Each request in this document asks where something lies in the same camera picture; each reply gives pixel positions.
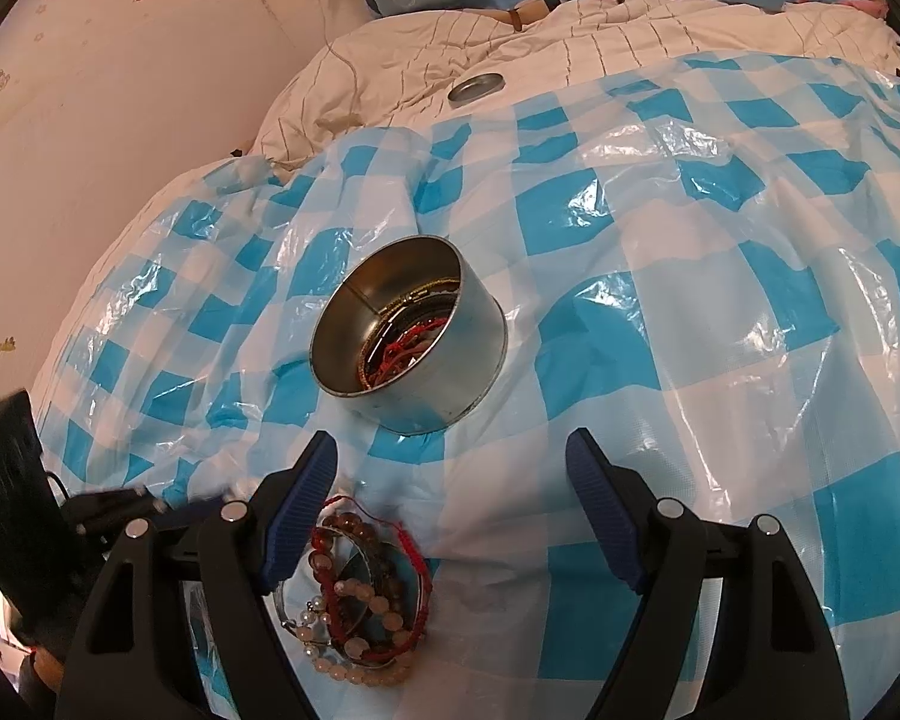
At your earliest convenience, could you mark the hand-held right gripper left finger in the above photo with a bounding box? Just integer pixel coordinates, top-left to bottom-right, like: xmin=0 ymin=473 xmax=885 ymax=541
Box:
xmin=52 ymin=431 xmax=338 ymax=720

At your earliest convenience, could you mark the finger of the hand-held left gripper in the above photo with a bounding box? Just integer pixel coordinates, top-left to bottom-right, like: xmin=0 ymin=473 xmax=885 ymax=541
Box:
xmin=64 ymin=487 xmax=222 ymax=550

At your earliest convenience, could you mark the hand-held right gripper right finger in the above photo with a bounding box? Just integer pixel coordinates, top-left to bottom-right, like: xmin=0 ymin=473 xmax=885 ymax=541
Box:
xmin=566 ymin=427 xmax=852 ymax=720

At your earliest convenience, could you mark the amber bead bracelet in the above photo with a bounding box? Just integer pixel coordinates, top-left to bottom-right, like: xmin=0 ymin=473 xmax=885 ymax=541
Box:
xmin=309 ymin=510 xmax=410 ymax=597

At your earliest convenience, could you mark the small pearl bracelet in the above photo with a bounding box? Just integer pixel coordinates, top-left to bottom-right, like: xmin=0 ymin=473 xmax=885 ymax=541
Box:
xmin=291 ymin=596 xmax=338 ymax=642

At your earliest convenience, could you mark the pale pink bead bracelet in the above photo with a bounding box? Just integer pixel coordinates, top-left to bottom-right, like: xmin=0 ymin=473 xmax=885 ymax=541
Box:
xmin=292 ymin=576 xmax=425 ymax=688

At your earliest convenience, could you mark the red cord bracelet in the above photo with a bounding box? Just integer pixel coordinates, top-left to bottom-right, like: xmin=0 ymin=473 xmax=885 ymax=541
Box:
xmin=321 ymin=496 xmax=434 ymax=667

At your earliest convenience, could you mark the silver bangle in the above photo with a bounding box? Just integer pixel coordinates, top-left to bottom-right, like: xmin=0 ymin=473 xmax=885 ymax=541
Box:
xmin=274 ymin=531 xmax=434 ymax=662

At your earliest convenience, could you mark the round metal tin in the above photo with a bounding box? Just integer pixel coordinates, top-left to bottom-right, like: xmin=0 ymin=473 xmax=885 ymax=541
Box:
xmin=309 ymin=235 xmax=509 ymax=436

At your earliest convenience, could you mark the blue checked plastic sheet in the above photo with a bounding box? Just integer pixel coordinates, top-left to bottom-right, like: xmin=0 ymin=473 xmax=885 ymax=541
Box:
xmin=34 ymin=52 xmax=900 ymax=720

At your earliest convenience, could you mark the round metal tin lid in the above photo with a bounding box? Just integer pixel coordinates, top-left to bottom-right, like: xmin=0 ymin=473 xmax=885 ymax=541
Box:
xmin=447 ymin=71 xmax=505 ymax=102

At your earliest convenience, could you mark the white striped quilt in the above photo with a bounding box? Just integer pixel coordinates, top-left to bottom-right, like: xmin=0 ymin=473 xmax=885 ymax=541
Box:
xmin=259 ymin=0 xmax=900 ymax=170

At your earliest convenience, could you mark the white charger cable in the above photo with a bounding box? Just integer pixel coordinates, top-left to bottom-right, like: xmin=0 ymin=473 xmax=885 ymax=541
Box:
xmin=316 ymin=0 xmax=365 ymax=132

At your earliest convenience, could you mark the brown strap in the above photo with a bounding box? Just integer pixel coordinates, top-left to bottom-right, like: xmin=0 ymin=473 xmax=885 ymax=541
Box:
xmin=506 ymin=0 xmax=567 ymax=32

